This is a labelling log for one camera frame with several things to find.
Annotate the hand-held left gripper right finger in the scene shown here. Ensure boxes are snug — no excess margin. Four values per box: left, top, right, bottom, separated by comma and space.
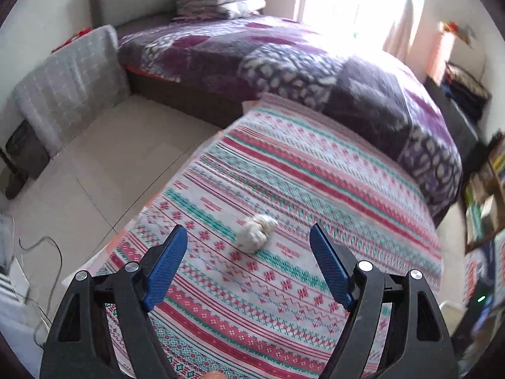
310, 223, 460, 379

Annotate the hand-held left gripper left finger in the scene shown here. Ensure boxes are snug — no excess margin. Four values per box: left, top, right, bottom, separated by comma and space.
39, 224, 188, 379

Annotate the white tissue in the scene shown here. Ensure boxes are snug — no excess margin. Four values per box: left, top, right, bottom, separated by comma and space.
236, 213, 277, 252

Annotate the blue white cardboard box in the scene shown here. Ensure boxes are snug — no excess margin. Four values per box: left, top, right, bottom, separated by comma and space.
463, 237, 501, 301

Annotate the striped patterned tablecloth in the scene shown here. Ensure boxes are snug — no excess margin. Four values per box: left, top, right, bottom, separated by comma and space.
63, 93, 444, 379

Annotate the wooden bookshelf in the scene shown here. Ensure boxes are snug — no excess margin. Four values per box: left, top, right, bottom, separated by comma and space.
461, 132, 505, 253

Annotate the black bench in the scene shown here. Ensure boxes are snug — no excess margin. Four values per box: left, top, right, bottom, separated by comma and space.
424, 77, 486, 174

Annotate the grey checked blanket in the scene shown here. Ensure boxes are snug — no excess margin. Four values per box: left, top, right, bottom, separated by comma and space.
14, 25, 131, 154

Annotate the stack of folded clothes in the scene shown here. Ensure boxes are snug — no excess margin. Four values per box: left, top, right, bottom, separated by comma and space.
442, 61, 492, 121

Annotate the bed with purple blanket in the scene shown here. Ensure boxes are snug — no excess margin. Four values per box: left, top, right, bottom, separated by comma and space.
116, 14, 464, 218

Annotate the white drawer cabinet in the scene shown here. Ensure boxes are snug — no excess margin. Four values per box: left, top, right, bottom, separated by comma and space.
426, 27, 454, 83

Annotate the red fabric item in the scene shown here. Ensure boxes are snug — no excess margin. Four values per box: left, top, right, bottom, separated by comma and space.
51, 27, 93, 53

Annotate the pale curtain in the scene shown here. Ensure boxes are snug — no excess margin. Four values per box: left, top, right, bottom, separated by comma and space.
381, 0, 427, 62

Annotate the window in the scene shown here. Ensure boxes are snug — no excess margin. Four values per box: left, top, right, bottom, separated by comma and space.
298, 0, 411, 48

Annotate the red cloth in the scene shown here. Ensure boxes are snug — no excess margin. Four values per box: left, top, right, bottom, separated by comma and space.
440, 21, 474, 44

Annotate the grey cable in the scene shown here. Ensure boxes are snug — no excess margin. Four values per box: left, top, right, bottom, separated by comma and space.
18, 236, 64, 349

